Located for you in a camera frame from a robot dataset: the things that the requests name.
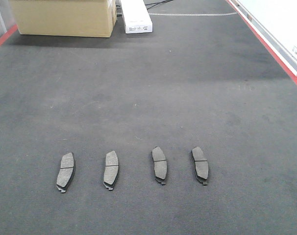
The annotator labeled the red white conveyor side rail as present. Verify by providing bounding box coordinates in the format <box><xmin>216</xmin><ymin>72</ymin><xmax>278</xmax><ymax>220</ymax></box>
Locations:
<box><xmin>228</xmin><ymin>0</ymin><xmax>297</xmax><ymax>85</ymax></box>

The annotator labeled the cardboard box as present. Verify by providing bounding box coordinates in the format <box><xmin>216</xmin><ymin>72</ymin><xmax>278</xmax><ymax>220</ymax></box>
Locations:
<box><xmin>9</xmin><ymin>0</ymin><xmax>117</xmax><ymax>38</ymax></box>

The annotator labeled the white long box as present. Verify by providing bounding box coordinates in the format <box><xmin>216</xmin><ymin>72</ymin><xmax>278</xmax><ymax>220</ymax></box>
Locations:
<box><xmin>120</xmin><ymin>0</ymin><xmax>153</xmax><ymax>34</ymax></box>

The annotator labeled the brake pad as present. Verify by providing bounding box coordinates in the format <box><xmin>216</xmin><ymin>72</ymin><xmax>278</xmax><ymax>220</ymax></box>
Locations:
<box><xmin>56</xmin><ymin>152</ymin><xmax>75</xmax><ymax>193</ymax></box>
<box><xmin>191</xmin><ymin>146</ymin><xmax>209</xmax><ymax>186</ymax></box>
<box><xmin>103</xmin><ymin>150</ymin><xmax>119</xmax><ymax>190</ymax></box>
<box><xmin>152</xmin><ymin>146</ymin><xmax>168</xmax><ymax>185</ymax></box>

